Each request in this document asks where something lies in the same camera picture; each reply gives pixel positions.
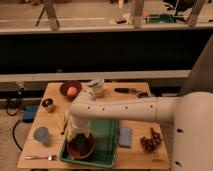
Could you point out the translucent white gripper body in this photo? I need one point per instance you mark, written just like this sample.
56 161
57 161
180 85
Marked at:
74 130

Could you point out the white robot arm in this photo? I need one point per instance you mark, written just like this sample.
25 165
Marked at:
192 116

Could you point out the green plastic tray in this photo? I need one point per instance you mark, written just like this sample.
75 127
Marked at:
105 133

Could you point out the orange bowl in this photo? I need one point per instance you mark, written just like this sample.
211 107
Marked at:
81 155

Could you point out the banana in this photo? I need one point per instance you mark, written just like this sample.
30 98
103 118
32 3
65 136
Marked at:
61 119

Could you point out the blue cup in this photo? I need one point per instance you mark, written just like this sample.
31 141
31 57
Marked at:
41 135

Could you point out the silver fork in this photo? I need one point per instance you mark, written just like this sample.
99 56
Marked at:
49 158

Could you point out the small dark-topped jar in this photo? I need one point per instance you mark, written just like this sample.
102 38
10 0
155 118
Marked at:
48 105

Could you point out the peach fruit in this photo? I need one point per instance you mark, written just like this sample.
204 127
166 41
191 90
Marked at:
72 91

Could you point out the purple bowl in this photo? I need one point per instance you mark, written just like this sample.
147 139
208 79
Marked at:
70 83

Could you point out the blue box on floor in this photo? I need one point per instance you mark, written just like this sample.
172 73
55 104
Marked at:
30 113

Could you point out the blue sponge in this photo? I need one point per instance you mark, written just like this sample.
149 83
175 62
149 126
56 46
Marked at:
125 137

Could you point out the small dark square object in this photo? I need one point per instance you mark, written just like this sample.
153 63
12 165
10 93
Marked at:
143 95

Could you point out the bunch of dark grapes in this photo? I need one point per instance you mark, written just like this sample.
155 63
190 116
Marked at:
153 143

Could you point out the green object in background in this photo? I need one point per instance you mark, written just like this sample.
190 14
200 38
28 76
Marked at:
160 18

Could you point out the black handled tool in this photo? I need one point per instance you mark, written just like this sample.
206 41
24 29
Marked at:
126 90

